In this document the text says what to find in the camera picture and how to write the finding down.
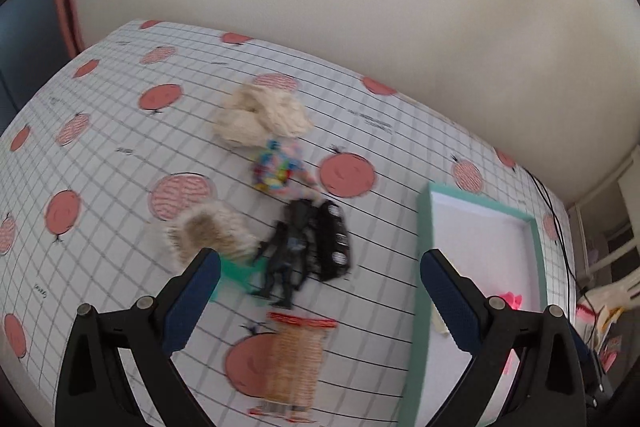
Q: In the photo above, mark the tan packet with red label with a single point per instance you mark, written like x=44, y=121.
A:
x=295, y=367

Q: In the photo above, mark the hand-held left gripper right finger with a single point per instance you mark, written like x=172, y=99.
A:
x=445, y=297

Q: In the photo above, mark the white plastic chair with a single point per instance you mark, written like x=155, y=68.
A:
x=617, y=289

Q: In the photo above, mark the teal plastic item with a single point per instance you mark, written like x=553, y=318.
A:
x=237, y=274

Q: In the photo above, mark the pink packet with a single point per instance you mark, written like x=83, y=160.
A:
x=610, y=349

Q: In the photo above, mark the teal-rimmed white tray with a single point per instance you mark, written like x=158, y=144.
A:
x=480, y=237

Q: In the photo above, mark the cotton swab bag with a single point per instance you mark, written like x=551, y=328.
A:
x=210, y=229

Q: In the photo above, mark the pomegranate print grid tablecloth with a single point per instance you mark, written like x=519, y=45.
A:
x=125, y=167

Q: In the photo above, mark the black silver action figure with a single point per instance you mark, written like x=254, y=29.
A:
x=285, y=257

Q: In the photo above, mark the cream knitted cloth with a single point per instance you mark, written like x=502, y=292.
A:
x=260, y=112

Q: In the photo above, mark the pink hair clip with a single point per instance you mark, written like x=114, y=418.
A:
x=510, y=299

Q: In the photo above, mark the black hair clip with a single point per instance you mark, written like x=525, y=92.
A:
x=330, y=239

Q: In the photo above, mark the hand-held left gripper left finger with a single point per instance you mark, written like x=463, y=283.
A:
x=195, y=302

